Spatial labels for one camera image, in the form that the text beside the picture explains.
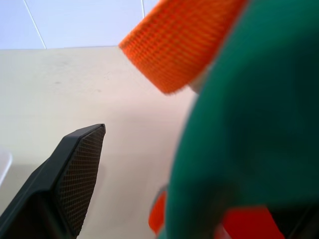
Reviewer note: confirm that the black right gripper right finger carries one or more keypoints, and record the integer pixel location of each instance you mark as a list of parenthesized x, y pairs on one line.
[(305, 224)]

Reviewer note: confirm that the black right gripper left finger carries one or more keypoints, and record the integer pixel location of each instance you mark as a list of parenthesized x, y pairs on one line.
[(62, 179)]

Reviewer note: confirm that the orange and teal backpack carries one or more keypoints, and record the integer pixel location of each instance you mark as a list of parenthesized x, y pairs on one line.
[(249, 124)]

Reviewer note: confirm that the white box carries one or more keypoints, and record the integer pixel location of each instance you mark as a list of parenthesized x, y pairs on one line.
[(3, 161)]

